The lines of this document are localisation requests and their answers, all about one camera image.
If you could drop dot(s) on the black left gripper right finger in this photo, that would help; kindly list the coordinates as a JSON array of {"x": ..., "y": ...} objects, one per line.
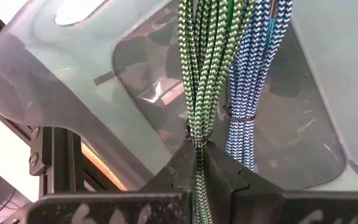
[{"x": 259, "y": 205}]

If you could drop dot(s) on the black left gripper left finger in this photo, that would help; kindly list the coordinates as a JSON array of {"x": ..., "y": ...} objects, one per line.
[{"x": 120, "y": 208}]

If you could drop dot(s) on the translucent grey plastic bin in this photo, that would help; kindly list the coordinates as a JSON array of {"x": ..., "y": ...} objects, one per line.
[{"x": 73, "y": 77}]

